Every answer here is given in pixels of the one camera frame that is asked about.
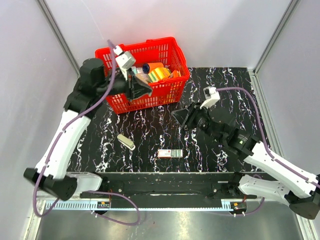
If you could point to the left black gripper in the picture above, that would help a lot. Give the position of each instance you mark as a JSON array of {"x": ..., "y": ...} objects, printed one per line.
[{"x": 136, "y": 88}]

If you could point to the red white staple box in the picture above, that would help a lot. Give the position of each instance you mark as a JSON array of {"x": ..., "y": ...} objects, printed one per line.
[{"x": 170, "y": 153}]

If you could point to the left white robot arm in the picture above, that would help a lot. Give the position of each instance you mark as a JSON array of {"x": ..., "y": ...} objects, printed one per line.
[{"x": 90, "y": 90}]

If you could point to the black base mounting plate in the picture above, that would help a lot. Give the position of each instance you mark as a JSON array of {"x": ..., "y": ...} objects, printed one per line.
[{"x": 164, "y": 191}]

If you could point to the red plastic shopping basket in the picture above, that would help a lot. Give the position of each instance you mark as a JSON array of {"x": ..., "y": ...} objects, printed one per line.
[{"x": 164, "y": 50}]

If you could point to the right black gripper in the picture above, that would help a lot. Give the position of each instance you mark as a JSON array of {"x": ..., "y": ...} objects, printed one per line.
[{"x": 196, "y": 109}]

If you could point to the yellow green sponge pack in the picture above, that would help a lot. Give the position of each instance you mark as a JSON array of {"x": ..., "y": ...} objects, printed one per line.
[{"x": 159, "y": 74}]

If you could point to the teal white small box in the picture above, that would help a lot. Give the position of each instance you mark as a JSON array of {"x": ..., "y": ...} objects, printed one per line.
[{"x": 137, "y": 70}]

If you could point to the beige and white stapler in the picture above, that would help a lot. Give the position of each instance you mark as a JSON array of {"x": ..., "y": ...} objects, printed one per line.
[{"x": 126, "y": 142}]

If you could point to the orange tube blue cap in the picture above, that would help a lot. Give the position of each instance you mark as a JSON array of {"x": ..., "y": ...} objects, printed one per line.
[{"x": 148, "y": 67}]

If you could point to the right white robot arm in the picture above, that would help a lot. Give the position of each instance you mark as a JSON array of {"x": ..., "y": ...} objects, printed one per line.
[{"x": 292, "y": 186}]

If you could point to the aluminium frame rail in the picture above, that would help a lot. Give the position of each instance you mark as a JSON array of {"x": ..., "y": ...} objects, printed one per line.
[{"x": 93, "y": 203}]

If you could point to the orange snack packet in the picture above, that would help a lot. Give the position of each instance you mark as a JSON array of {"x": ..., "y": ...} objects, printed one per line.
[{"x": 174, "y": 74}]

